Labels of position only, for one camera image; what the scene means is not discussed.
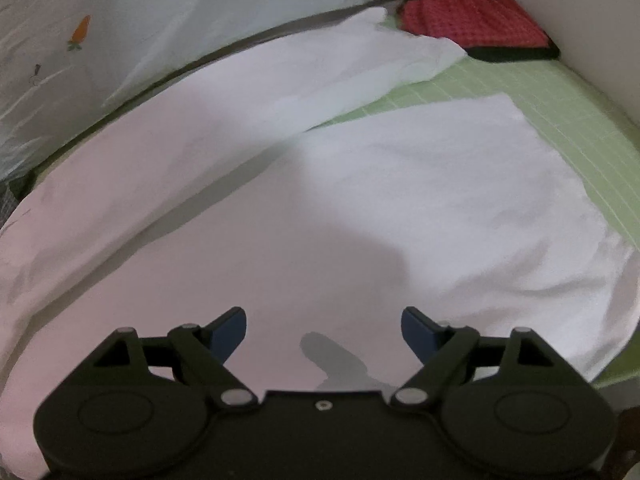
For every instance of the white garment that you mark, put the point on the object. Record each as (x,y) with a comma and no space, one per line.
(300,210)

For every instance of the carrot print bed sheet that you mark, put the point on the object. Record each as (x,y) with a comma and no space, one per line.
(150,25)

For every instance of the white side panel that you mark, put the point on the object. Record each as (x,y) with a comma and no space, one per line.
(590,25)

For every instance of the red checked cloth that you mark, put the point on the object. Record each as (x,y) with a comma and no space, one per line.
(475,20)

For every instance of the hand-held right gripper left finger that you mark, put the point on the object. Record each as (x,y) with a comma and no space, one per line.
(230,334)

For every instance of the green grid mat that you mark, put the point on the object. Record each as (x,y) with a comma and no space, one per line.
(550,110)

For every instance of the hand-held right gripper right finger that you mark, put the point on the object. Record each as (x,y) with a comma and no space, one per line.
(417,334)

